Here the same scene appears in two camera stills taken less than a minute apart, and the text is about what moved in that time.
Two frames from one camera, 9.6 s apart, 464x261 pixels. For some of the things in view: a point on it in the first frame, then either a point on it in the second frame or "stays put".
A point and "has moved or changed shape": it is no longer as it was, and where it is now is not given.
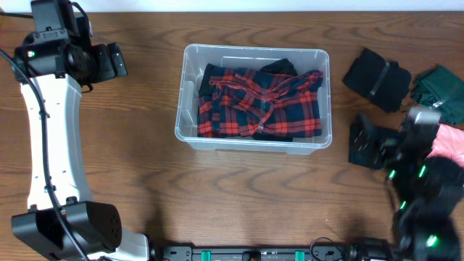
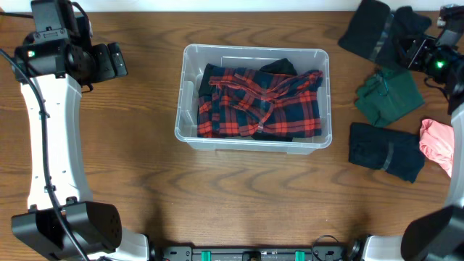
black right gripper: (389, 146) -> (426, 48)
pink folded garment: (449, 143) stays put
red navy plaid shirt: (259, 101) stays put
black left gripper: (104, 70) stays put
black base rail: (255, 254) stays put
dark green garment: (444, 89) has moved or changed shape
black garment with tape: (383, 84) -> (381, 35)
